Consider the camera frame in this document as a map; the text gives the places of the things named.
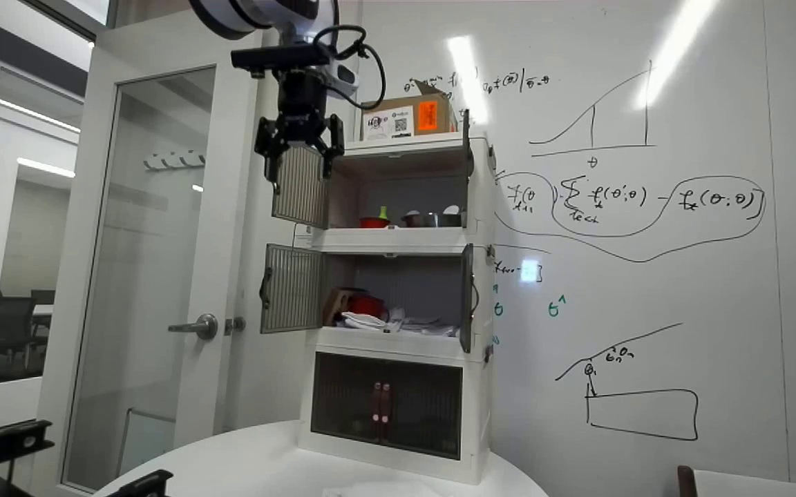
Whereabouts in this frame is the silver door lever handle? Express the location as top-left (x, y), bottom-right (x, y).
top-left (166, 311), bottom-right (220, 346)

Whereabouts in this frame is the dark jar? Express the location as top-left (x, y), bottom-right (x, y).
top-left (401, 208), bottom-right (442, 230)

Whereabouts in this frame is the cardboard box with labels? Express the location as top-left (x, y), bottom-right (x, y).
top-left (355, 91), bottom-right (462, 146)

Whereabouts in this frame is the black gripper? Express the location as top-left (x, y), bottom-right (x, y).
top-left (253, 68), bottom-right (346, 186)

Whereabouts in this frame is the brown-edged white chair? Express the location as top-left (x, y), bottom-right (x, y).
top-left (673, 463), bottom-right (796, 497)

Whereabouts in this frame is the pile of striped towels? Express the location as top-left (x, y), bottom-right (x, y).
top-left (337, 309), bottom-right (462, 336)

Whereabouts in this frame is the white glass-panel door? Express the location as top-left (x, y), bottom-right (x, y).
top-left (37, 33), bottom-right (268, 491)

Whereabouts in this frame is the red and green toy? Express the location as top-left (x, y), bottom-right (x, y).
top-left (355, 204), bottom-right (393, 233)

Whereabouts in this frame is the white coat hook rack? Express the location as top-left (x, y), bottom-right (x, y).
top-left (140, 150), bottom-right (206, 175)

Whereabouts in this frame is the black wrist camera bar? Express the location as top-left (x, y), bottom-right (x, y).
top-left (229, 45), bottom-right (334, 75)

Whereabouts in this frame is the white three-tier cabinet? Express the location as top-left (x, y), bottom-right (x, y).
top-left (296, 124), bottom-right (498, 487)

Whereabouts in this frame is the large wall whiteboard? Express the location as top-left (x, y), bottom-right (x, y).
top-left (350, 0), bottom-right (796, 491)

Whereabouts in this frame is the red mug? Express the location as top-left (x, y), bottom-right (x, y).
top-left (325, 285), bottom-right (388, 327)

